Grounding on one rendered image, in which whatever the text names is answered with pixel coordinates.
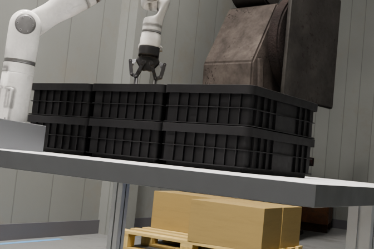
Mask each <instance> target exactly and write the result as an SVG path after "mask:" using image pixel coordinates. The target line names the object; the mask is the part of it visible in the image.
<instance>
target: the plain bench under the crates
mask: <svg viewBox="0 0 374 249"><path fill-rule="evenodd" d="M0 167H1V168H10V169H15V170H23V171H32V172H40V173H49V174H53V175H62V176H70V177H79V178H87V179H92V180H100V181H109V182H114V183H113V189H112V199H111V209H110V219H109V230H108V235H107V245H106V249H123V246H124V235H125V225H126V215H127V205H128V199H129V188H130V184H131V185H139V186H148V187H156V188H165V189H170V190H178V191H186V192H195V193H203V194H209V195H217V196H225V197H234V198H242V199H248V200H256V201H264V202H273V203H281V204H286V205H295V206H303V207H311V208H322V207H348V219H347V233H346V247H345V249H374V183H365V182H354V181H344V180H333V179H327V178H317V177H306V176H305V178H298V177H284V176H271V175H258V174H251V173H239V172H228V171H218V170H208V169H202V168H192V167H182V166H172V165H163V164H156V163H146V162H135V161H125V160H115V159H109V158H99V157H90V156H79V155H68V154H63V153H52V152H34V151H21V150H9V149H2V148H0Z"/></svg>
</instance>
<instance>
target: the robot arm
mask: <svg viewBox="0 0 374 249"><path fill-rule="evenodd" d="M100 1H101V0H49V1H48V2H46V3H45V4H43V5H41V6H39V7H37V8H35V9H33V10H31V11H30V10H27V9H23V10H20V11H17V12H16V13H14V14H13V16H12V17H11V19H10V21H9V26H8V33H7V40H6V47H5V52H4V62H3V68H2V74H1V81H0V118H1V119H8V120H12V121H19V122H26V123H27V116H28V109H29V102H30V98H31V90H32V83H33V76H34V72H35V65H36V59H37V52H38V45H39V41H40V36H41V35H43V34H44V33H45V32H47V31H48V30H49V29H51V28H52V27H54V26H55V25H57V24H59V23H60V22H62V21H65V20H67V19H69V18H71V17H73V16H75V15H77V14H79V13H81V12H83V11H85V10H87V9H88V8H90V7H92V6H94V5H95V4H96V3H99V2H100ZM169 5H170V0H141V6H142V8H143V9H144V10H147V11H157V12H158V13H157V14H156V15H154V16H148V17H145V18H144V20H143V25H142V33H141V37H140V44H139V45H138V49H139V53H138V57H137V59H129V71H130V76H132V77H134V84H137V83H138V76H139V75H140V73H141V71H148V72H152V75H153V78H154V80H153V82H152V83H153V84H156V83H157V80H160V79H162V78H163V75H164V72H165V68H166V63H161V62H159V52H162V51H163V47H162V46H161V45H160V43H161V29H162V25H163V20H164V17H165V15H166V12H167V10H168V8H169ZM135 62H137V64H138V66H139V68H138V69H137V71H136V73H135V74H134V73H133V65H134V64H135ZM158 65H160V68H161V72H160V75H159V76H156V72H155V68H156V67H157V66H158Z"/></svg>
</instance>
